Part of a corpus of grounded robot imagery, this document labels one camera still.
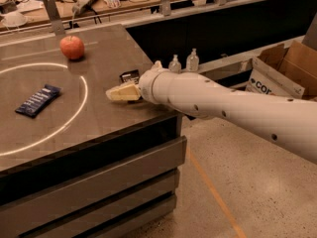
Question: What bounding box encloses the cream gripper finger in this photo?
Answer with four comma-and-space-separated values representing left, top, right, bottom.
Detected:
106, 82, 141, 101

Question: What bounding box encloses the black rxbar chocolate bar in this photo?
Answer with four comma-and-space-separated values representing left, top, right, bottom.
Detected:
120, 69, 140, 84

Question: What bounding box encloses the grey metal bracket post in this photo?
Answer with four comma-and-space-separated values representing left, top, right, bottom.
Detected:
43, 0, 65, 35

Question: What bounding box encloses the white power strip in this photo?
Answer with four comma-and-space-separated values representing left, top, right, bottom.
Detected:
72, 0, 97, 15

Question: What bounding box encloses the blue snack bar wrapper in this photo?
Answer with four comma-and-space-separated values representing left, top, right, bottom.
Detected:
15, 84, 60, 118

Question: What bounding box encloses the cardboard box with print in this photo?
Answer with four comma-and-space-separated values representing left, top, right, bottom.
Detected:
246, 41, 317, 100

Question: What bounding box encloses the red apple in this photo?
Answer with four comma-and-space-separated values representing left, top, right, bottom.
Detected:
59, 36, 84, 60

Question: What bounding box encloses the white face mask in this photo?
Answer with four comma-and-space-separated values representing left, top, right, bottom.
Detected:
1, 11, 28, 28

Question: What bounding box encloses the clear sanitizer bottle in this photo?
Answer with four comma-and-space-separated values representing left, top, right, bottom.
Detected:
186, 49, 199, 71
168, 55, 181, 73

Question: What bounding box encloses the left clear sanitizer bottle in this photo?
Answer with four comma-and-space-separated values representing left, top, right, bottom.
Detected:
168, 55, 181, 73

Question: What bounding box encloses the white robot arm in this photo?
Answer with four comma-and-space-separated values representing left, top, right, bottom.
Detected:
106, 62, 317, 164

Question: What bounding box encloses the grey metal shelf ledge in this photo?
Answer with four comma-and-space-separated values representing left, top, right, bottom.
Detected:
198, 36, 304, 85

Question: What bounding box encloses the right clear sanitizer bottle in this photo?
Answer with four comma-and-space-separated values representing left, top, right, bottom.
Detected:
186, 49, 199, 71

